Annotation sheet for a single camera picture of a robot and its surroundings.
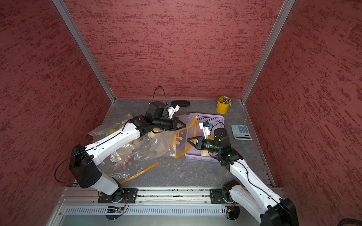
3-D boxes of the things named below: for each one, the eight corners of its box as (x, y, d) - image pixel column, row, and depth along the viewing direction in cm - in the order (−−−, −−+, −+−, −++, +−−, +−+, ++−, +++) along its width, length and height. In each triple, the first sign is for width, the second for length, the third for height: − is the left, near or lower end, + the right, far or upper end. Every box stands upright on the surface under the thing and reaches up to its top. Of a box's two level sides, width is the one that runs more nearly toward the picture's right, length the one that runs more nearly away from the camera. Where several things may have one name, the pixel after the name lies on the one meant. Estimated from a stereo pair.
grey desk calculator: (234, 140, 99) (235, 138, 97) (231, 126, 106) (232, 124, 104) (250, 140, 99) (251, 138, 97) (246, 126, 106) (247, 125, 104)
